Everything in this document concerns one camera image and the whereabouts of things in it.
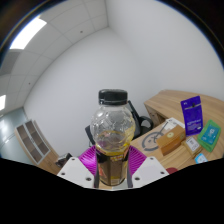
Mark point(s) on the wooden shelf cabinet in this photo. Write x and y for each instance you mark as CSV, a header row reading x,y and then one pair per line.
x,y
33,143

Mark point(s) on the wooden side desk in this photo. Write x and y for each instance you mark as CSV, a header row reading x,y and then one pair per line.
x,y
166,100

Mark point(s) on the clear bottle with black cap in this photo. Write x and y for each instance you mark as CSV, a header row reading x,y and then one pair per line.
x,y
111,133

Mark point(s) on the ceiling light panel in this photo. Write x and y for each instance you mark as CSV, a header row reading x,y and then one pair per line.
x,y
2,102
28,33

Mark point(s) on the small light blue box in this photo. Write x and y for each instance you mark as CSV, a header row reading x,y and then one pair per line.
x,y
201,158

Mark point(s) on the small tan box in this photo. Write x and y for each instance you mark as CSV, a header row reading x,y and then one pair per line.
x,y
192,145

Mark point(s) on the purple standing pouch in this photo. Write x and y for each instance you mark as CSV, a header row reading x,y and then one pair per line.
x,y
192,115

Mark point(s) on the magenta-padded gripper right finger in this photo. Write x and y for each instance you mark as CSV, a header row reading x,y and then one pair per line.
x,y
138,161

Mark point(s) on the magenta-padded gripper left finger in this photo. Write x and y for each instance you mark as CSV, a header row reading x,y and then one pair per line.
x,y
85,161

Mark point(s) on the round grey printed paper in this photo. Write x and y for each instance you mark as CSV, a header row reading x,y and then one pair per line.
x,y
150,142

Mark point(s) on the orange wooden box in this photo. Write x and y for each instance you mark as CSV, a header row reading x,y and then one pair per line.
x,y
170,140

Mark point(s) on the green flat pouch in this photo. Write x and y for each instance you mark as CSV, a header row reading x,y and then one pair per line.
x,y
210,135

